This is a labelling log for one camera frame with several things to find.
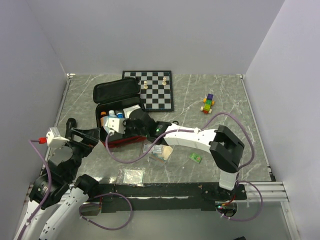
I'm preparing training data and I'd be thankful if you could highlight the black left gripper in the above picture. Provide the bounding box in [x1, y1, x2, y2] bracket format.
[61, 126, 100, 180]

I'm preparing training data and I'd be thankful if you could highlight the white gauze pouch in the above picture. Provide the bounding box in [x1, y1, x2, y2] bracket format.
[123, 104, 141, 119]

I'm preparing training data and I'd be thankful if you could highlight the small dropper bottle blue label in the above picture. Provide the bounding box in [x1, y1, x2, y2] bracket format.
[115, 110, 124, 119]

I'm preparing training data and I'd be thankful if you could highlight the brown bottle orange cap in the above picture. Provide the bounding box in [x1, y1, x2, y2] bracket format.
[100, 111, 108, 128]

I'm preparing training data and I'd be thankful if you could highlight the white medicine bottle green label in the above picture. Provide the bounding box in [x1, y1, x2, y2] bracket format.
[108, 110, 117, 118]

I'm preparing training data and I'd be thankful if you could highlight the red black medicine case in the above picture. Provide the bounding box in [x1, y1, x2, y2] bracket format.
[93, 77, 146, 149]

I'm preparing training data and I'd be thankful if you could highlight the blue wipes packet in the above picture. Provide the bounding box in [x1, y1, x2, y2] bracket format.
[103, 116, 110, 134]

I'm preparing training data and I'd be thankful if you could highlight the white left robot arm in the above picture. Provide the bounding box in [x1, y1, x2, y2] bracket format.
[14, 127, 100, 240]

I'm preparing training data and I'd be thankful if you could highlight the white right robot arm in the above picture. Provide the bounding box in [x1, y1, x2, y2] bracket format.
[124, 108, 245, 200]

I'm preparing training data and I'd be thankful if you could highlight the cream chess pawn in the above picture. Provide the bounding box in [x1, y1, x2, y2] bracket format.
[143, 80, 148, 89]

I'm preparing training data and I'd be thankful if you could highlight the beige bandage pack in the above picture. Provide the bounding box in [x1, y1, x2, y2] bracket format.
[149, 145, 173, 165]

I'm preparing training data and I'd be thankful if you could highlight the black white chessboard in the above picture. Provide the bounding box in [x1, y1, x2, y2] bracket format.
[122, 70, 174, 112]

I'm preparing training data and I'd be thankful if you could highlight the clear flat plastic pouch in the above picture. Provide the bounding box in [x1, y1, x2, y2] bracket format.
[116, 168, 145, 186]

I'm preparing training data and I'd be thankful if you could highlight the small green box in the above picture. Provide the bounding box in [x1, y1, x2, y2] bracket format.
[188, 152, 202, 164]

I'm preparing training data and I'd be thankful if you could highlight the colourful toy block car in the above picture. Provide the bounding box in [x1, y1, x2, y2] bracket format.
[200, 93, 215, 114]

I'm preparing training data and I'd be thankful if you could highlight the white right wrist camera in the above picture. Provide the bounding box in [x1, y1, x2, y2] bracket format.
[108, 117, 126, 134]

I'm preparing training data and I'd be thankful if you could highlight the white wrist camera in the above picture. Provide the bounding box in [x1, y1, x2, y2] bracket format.
[36, 127, 70, 148]
[108, 117, 126, 134]

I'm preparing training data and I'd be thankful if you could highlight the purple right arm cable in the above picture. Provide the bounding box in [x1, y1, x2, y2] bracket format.
[104, 112, 256, 176]

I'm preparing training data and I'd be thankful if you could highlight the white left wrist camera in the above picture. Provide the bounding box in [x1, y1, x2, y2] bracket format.
[36, 127, 70, 148]

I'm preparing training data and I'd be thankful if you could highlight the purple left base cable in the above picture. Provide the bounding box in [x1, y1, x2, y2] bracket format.
[78, 192, 134, 230]

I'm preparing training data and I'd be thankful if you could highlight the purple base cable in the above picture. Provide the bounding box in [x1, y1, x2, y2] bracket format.
[216, 181, 263, 223]
[78, 192, 134, 230]

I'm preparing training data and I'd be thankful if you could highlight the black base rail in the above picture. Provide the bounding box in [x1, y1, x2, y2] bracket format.
[68, 181, 238, 214]

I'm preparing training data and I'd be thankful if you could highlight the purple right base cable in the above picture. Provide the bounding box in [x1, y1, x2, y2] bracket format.
[216, 181, 263, 223]

